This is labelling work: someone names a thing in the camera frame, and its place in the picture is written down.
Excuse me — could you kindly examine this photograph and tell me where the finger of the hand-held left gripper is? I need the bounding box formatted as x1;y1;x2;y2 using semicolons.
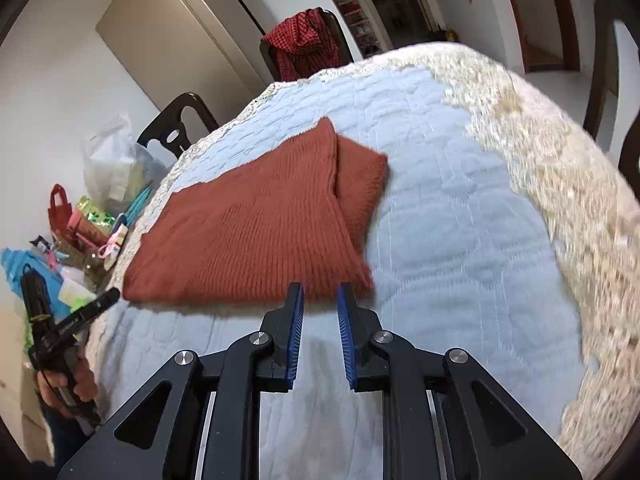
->
20;265;51;323
55;287;121;335

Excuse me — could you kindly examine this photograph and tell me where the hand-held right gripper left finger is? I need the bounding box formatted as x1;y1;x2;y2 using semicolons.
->
57;281;306;480

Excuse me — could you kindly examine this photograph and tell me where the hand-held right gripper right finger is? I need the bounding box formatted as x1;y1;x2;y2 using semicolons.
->
336;282;583;480

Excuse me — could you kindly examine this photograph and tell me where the rust red knit sweater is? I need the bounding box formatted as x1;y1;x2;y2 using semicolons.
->
121;116;390;306

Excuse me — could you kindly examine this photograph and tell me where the person's left hand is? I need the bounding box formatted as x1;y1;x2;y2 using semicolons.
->
36;347;99;418

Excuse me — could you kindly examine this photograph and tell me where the white container with green lid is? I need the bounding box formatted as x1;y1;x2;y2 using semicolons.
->
57;270;96;311

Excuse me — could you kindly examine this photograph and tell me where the glass jar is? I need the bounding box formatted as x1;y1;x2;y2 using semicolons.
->
82;250;108;281

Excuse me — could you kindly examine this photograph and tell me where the pink ribbon packet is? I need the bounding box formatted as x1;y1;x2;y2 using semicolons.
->
97;225;131;261

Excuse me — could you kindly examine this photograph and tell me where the red gift bag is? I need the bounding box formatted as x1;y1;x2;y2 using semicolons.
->
47;184;76;246

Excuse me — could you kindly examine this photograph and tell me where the green printed box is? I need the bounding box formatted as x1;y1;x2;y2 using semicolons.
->
75;196;118;236

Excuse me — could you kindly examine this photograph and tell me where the white plastic bag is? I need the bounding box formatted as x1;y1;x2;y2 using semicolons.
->
82;114;168;206

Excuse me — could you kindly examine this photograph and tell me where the light blue quilted blanket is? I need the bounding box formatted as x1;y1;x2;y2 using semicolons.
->
87;55;588;480

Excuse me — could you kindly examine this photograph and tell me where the dark wooden chair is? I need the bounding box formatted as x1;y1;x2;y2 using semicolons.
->
259;7;353;81
582;17;640;191
136;92;221;161

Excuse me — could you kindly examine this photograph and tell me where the cream lace tablecloth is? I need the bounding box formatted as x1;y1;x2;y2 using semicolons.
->
112;42;640;466

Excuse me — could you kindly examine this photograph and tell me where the red checked garment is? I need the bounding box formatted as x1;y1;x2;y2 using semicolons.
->
261;8;346;81

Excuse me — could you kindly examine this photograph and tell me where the shoe rack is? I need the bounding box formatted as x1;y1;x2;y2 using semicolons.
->
337;0;393;58

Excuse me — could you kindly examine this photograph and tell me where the brown wooden door frame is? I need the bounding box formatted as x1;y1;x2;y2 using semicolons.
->
495;0;581;73

